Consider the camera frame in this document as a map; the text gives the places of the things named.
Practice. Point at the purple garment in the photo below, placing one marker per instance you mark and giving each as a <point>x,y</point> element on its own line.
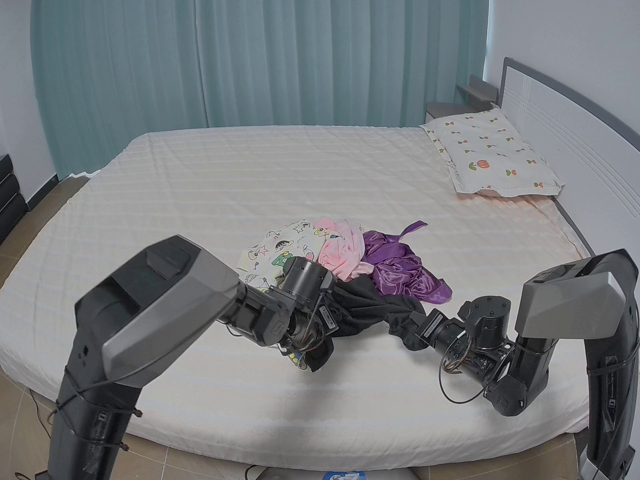
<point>400,273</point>

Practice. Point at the black chest of drawers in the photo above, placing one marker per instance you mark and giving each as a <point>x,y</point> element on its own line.
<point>9,193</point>

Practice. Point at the pink garment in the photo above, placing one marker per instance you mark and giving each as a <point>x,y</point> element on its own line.
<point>340,258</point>

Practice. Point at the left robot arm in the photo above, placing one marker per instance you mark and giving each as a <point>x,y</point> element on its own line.
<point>165,293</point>

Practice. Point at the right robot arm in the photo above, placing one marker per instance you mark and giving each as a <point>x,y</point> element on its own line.
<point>565,298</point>

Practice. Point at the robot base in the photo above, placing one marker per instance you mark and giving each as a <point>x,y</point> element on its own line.
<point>280,474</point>

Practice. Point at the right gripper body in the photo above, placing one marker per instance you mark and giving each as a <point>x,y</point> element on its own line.
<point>427,330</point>

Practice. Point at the black T-shirt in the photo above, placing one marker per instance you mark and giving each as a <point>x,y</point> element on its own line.
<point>360,308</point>

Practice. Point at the bed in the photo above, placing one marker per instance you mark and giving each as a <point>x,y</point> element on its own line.
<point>300,178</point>

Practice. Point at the white printed pillow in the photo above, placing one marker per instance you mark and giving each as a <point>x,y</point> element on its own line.
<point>490,148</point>

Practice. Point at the white printed pyjama top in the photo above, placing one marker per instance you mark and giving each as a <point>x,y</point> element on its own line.
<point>280,253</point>

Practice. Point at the grey bedside table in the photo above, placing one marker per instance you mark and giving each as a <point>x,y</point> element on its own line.
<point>445,109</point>

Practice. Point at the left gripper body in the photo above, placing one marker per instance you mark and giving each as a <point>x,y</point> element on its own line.
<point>330,318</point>

